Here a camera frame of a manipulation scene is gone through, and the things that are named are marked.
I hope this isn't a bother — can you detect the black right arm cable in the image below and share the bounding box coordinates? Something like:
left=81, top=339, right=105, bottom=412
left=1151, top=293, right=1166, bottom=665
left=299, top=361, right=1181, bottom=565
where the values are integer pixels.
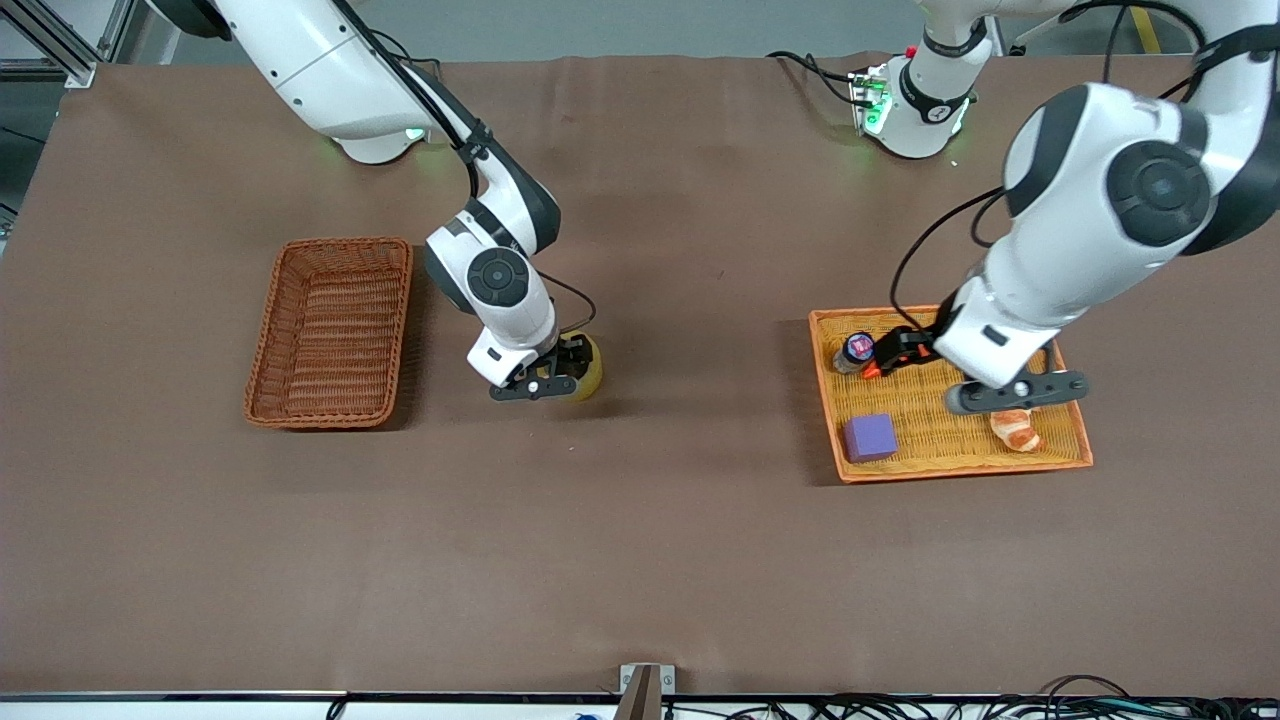
left=330, top=0, right=598, bottom=351

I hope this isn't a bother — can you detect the orange wicker basket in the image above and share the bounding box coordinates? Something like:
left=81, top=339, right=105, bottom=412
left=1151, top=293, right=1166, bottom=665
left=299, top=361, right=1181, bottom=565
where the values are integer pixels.
left=808, top=305, right=1094, bottom=485

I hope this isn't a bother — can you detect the metal base connector box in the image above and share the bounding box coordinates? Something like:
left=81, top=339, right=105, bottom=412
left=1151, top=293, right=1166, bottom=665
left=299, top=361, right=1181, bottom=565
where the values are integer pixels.
left=848, top=65, right=893, bottom=138

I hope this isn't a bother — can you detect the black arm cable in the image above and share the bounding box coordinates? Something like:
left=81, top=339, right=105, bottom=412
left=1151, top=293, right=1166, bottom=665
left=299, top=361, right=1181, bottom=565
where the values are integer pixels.
left=330, top=0, right=598, bottom=351
left=890, top=0, right=1216, bottom=336

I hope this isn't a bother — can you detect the yellowish clear tape roll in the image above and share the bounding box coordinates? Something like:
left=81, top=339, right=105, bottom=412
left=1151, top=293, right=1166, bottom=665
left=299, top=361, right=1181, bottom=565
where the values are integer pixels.
left=562, top=332, right=604, bottom=403

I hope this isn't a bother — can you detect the aluminium frame profile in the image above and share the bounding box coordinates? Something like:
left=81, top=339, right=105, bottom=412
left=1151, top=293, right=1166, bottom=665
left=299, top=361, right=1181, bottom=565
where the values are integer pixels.
left=0, top=0, right=136, bottom=89

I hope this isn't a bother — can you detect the metal table edge bracket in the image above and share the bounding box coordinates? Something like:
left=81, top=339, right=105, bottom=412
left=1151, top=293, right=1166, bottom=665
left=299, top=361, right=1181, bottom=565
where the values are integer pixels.
left=618, top=663, right=677, bottom=720

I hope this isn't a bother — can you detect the black cable bundle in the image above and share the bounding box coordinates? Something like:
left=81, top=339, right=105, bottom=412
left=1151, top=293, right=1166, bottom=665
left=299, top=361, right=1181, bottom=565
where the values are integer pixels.
left=660, top=674, right=1280, bottom=720

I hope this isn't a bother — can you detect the brown wicker basket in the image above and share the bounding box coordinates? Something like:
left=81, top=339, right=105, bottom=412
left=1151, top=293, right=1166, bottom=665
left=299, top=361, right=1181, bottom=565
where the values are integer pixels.
left=243, top=236, right=415, bottom=431

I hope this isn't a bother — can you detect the purple cube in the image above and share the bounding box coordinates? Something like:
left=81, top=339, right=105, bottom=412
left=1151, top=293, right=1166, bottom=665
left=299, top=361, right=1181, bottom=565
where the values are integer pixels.
left=843, top=412, right=899, bottom=464

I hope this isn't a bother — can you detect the small bottle blue cap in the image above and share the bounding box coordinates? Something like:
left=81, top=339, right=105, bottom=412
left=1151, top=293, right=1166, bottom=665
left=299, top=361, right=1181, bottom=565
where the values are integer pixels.
left=832, top=332, right=878, bottom=375

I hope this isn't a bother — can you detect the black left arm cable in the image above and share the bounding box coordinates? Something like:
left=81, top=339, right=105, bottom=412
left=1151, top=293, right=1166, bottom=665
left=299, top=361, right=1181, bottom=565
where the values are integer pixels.
left=890, top=0, right=1216, bottom=336

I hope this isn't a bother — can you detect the brown table cover sheet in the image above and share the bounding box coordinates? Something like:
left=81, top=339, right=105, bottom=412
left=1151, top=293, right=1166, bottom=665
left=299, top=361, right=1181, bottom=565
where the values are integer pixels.
left=0, top=55, right=1280, bottom=698

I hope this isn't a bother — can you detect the toy croissant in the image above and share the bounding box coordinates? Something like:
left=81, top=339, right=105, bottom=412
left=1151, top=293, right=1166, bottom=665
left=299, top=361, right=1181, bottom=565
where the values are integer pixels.
left=990, top=408, right=1043, bottom=454

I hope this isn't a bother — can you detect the grey metal stand leg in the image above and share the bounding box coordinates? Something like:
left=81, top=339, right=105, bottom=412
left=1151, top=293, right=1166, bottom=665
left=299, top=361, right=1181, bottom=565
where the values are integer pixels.
left=1008, top=0, right=1086, bottom=56

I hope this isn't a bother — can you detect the black base power cable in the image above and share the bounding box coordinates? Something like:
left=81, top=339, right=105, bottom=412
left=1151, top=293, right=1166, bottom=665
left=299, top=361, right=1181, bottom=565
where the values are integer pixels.
left=766, top=50, right=863, bottom=106
left=372, top=30, right=441, bottom=73

